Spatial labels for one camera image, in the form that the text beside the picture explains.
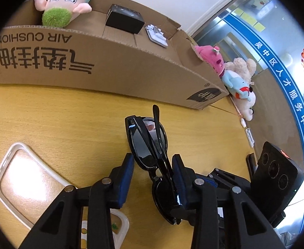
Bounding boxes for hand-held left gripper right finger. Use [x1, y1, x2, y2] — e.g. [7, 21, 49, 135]
[171, 154, 287, 249]

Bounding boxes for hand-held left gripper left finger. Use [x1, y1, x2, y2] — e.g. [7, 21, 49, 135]
[18, 153, 135, 249]

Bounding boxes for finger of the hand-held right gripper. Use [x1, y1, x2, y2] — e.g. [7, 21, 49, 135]
[246, 154, 259, 180]
[195, 168, 251, 190]

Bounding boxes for black sunglasses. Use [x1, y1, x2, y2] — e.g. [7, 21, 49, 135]
[125, 104, 182, 226]

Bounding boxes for brown cardboard box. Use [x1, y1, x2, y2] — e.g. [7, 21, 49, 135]
[0, 0, 230, 110]

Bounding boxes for yellow wooden desktop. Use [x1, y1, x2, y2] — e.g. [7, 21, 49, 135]
[0, 71, 261, 249]

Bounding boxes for white printed card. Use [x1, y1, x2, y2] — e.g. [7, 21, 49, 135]
[245, 128, 255, 147]

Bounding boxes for white plush toy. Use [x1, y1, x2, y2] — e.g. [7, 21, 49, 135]
[235, 92, 256, 121]

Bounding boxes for light blue plush toy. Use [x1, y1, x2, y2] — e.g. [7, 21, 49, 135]
[221, 70, 252, 101]

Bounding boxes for blue window banner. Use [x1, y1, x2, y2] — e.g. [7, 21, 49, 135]
[223, 12, 304, 151]

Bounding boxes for beige plush toy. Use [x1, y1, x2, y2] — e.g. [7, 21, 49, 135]
[225, 57, 257, 82]

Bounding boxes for clear phone case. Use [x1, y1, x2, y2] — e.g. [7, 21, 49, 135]
[0, 142, 130, 249]

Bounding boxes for white plastic packet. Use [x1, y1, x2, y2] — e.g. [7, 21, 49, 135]
[145, 24, 168, 48]

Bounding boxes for small black box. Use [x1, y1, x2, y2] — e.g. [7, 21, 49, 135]
[105, 4, 145, 35]

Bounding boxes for cartoon window sticker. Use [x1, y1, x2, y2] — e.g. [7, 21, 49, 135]
[250, 0, 272, 9]

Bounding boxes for pink pig plush toy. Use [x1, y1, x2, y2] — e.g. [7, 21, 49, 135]
[34, 0, 94, 28]

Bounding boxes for red and white cord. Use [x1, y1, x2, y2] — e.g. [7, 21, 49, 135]
[231, 100, 243, 117]

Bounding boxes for metal door frame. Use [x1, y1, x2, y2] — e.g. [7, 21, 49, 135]
[193, 0, 272, 47]

